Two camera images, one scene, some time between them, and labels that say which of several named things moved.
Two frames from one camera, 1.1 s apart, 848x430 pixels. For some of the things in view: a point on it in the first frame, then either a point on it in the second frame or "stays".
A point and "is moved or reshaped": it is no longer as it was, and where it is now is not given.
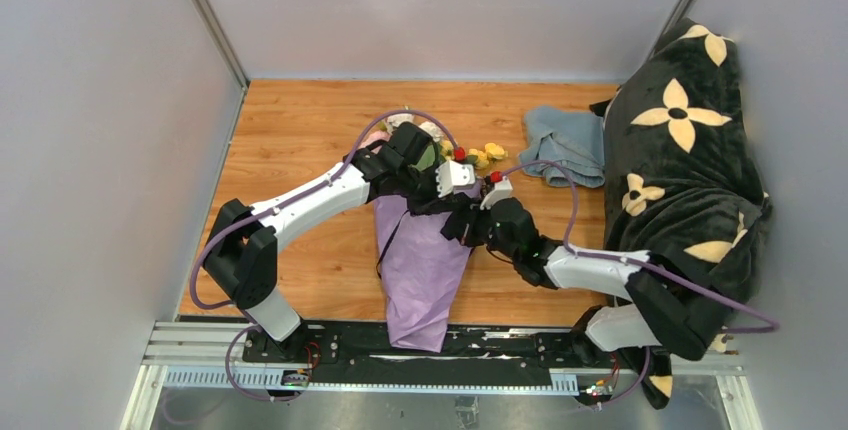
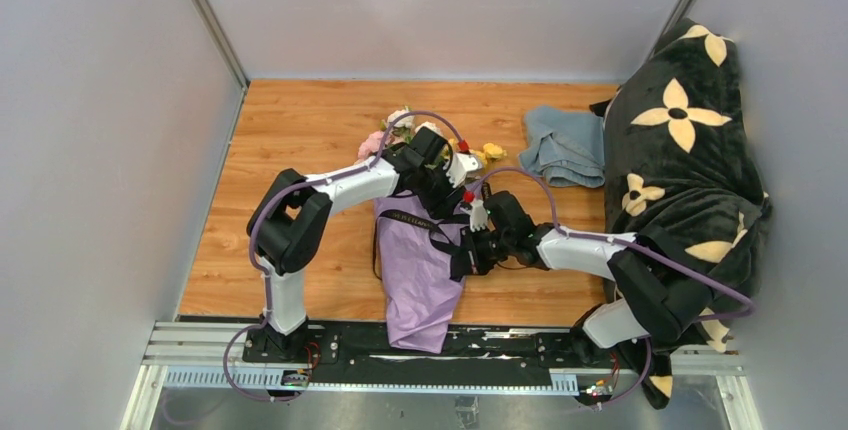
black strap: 467,222 is moved or reshaped
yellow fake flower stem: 481,159 stays
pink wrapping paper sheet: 422,271 stays
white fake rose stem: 394,121 stays
